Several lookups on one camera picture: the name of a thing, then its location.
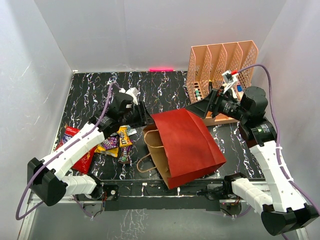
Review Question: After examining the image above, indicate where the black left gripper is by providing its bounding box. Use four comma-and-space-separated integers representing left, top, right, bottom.
119, 101, 155, 129

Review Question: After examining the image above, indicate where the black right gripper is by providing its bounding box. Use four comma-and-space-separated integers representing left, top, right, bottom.
185, 86, 249, 122

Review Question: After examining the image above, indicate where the light blue snack packet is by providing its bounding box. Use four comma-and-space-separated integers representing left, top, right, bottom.
126, 127, 137, 136

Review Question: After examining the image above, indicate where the yellow M&M's pack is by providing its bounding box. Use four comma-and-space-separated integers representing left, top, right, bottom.
117, 126, 133, 148
94, 145, 119, 158

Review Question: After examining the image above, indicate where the brown M&M's pack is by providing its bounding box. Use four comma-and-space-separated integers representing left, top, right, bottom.
118, 145, 132, 165

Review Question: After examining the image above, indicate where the red brown paper bag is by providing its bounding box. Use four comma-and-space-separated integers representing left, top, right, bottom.
142, 108, 227, 189

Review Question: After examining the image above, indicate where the red candy bag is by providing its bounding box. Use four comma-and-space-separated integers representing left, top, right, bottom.
54, 125, 97, 175

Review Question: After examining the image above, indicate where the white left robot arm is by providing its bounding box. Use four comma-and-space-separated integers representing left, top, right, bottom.
27, 92, 154, 206

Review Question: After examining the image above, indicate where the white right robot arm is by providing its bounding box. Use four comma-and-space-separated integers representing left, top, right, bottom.
186, 86, 319, 236

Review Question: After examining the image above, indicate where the peach plastic file organizer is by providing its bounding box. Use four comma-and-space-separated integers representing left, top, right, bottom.
185, 40, 259, 127

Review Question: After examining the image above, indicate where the pink tape strip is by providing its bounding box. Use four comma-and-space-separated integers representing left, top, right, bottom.
148, 67, 174, 72

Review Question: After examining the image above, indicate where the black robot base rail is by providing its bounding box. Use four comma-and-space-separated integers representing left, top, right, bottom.
74, 178, 253, 213

